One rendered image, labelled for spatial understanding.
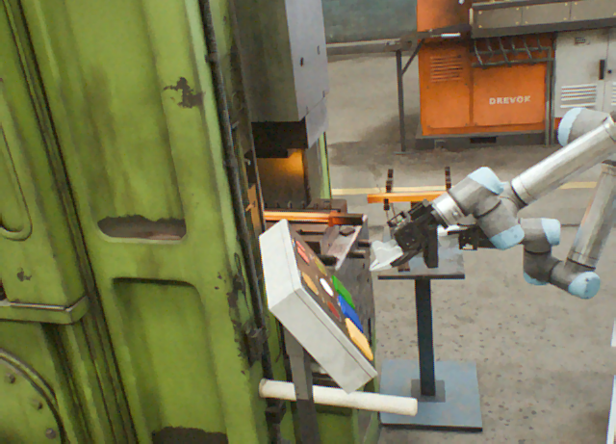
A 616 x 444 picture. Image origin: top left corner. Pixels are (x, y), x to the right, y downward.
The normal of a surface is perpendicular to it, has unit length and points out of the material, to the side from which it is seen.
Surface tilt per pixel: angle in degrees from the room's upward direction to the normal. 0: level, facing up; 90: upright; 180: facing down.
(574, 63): 90
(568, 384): 0
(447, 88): 90
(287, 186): 90
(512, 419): 0
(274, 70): 90
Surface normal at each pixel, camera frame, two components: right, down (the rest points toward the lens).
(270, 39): -0.31, 0.41
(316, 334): 0.11, 0.39
